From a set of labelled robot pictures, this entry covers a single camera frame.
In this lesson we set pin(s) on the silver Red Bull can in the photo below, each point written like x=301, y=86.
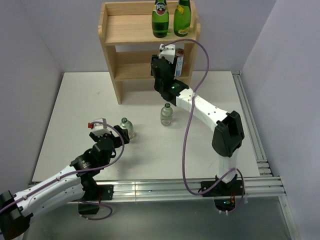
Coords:
x=179, y=61

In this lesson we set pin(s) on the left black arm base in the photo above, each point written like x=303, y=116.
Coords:
x=100, y=193

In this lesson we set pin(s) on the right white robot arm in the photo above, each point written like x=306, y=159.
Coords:
x=227, y=127

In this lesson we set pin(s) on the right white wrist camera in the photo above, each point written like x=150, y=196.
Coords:
x=168, y=52

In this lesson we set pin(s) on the aluminium frame rail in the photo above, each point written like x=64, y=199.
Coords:
x=261, y=159
x=174, y=190

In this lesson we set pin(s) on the aluminium frame rail right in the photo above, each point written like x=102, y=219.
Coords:
x=261, y=159

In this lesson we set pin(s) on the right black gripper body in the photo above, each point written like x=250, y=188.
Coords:
x=172, y=66

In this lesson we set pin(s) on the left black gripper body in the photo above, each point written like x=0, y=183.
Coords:
x=117, y=140

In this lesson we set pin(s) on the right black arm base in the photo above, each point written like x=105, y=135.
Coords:
x=227, y=196

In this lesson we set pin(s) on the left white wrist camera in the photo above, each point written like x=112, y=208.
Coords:
x=98, y=129

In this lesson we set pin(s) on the aluminium frame rail front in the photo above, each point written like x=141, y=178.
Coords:
x=174, y=190

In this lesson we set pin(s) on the green bottle yellow label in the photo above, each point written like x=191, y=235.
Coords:
x=182, y=18

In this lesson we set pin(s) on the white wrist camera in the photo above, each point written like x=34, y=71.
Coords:
x=168, y=52
x=98, y=129

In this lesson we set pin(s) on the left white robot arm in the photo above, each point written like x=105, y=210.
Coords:
x=73, y=183

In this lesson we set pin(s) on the green bottle red label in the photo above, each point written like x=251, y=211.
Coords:
x=160, y=19

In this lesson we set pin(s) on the wooden two-tier shelf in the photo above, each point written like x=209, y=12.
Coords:
x=127, y=40

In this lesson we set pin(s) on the clear bottle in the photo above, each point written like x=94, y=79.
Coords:
x=127, y=125
x=166, y=115

